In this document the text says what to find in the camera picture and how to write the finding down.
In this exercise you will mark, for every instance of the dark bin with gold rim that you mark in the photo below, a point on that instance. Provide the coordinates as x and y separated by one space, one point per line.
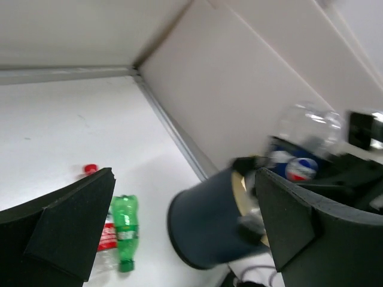
218 221

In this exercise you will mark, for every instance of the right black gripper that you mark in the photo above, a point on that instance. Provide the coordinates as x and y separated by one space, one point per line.
348 179

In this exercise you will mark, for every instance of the green plastic bottle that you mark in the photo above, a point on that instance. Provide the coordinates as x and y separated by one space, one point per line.
125 217

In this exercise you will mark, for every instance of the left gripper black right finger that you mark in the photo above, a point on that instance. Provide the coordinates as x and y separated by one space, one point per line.
316 241

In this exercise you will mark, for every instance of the clear bottle red label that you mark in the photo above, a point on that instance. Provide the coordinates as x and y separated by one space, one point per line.
106 258

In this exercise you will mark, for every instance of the clear bottle black label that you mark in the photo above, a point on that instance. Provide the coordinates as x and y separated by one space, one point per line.
305 138

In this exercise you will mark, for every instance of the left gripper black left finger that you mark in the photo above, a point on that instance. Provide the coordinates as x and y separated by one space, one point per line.
53 240

